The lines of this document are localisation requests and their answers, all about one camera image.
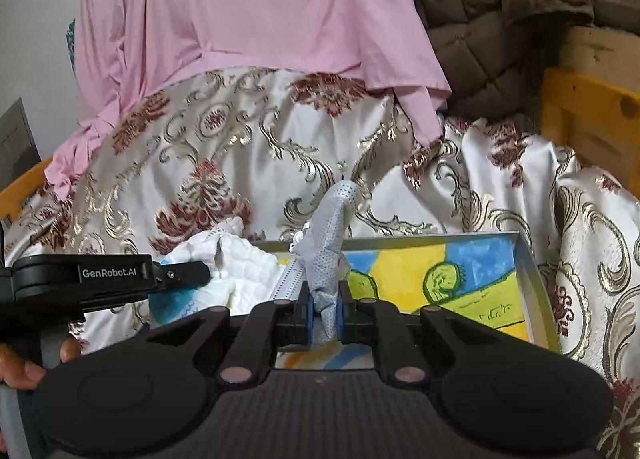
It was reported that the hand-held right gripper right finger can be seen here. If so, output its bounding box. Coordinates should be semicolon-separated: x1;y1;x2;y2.
337;280;503;384

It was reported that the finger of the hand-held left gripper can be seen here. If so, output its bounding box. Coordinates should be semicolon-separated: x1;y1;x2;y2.
150;260;211;296

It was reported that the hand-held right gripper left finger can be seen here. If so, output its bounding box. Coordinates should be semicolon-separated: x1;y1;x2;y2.
145;285;315;385

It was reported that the grey perforated sock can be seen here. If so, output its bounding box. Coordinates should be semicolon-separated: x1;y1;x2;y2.
291;179;358;345

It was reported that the metal tray with painted bottom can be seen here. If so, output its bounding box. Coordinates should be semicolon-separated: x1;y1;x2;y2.
149;231;562;371

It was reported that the person's left hand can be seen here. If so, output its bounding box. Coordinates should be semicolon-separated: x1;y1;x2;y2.
0;337;82;391

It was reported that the floral satin blanket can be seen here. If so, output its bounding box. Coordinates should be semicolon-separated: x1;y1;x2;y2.
0;66;640;459

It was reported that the grey door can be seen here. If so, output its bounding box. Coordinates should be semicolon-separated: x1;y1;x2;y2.
0;98;42;190

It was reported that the pink shirt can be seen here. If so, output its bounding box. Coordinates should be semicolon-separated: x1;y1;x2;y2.
45;0;453;200

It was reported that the brown quilted jacket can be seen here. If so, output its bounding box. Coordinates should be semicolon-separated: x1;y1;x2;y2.
400;0;640;117

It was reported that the pale wooden board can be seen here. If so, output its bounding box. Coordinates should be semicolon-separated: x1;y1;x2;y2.
559;26;640;95

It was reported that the slatted wooden bed rail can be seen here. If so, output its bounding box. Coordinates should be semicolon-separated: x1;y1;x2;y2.
0;156;53;225

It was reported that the teal wall poster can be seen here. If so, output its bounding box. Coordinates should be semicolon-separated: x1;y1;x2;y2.
65;19;77;72

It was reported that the wooden bed frame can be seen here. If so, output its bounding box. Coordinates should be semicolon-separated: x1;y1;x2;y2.
539;66;640;182

